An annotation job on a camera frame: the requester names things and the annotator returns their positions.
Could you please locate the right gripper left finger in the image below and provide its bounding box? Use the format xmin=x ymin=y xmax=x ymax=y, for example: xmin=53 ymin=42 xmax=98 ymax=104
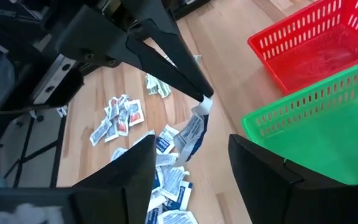
xmin=72 ymin=134 xmax=158 ymax=224

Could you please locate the red plastic basket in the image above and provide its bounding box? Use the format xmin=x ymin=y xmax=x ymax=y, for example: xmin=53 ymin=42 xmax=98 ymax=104
xmin=247 ymin=0 xmax=358 ymax=96

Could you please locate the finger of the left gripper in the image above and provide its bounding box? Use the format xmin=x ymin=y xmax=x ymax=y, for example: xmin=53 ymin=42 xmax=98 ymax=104
xmin=56 ymin=4 xmax=204 ymax=102
xmin=121 ymin=0 xmax=214 ymax=100

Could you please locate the pile of crumpled newspaper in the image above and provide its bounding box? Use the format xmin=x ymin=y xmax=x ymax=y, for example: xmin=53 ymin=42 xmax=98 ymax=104
xmin=160 ymin=164 xmax=191 ymax=203
xmin=144 ymin=205 xmax=164 ymax=224

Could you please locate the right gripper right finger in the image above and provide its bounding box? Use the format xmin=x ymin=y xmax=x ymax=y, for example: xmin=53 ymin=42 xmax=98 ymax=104
xmin=227 ymin=133 xmax=349 ymax=224

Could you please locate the green plastic basket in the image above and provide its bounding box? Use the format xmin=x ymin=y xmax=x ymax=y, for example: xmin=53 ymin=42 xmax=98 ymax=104
xmin=241 ymin=58 xmax=358 ymax=187

